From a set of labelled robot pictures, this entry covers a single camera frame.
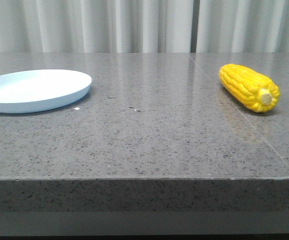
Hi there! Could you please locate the yellow corn cob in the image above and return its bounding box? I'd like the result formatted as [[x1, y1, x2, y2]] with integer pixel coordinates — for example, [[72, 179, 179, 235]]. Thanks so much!
[[219, 63, 281, 113]]

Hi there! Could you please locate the light blue round plate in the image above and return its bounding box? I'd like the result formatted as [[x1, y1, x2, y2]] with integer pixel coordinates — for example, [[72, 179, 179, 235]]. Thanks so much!
[[0, 69, 92, 114]]

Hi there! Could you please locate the white pleated curtain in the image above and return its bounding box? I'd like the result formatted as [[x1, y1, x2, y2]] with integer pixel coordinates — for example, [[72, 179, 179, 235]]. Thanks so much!
[[0, 0, 289, 53]]

